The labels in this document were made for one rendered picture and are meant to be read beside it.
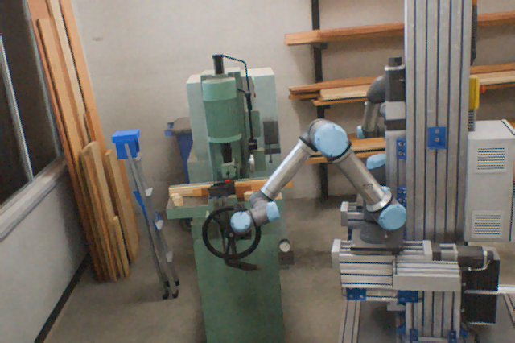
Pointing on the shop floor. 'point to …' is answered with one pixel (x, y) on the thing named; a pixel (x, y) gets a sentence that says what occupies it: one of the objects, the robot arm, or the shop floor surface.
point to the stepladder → (124, 146)
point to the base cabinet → (241, 293)
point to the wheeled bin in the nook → (183, 130)
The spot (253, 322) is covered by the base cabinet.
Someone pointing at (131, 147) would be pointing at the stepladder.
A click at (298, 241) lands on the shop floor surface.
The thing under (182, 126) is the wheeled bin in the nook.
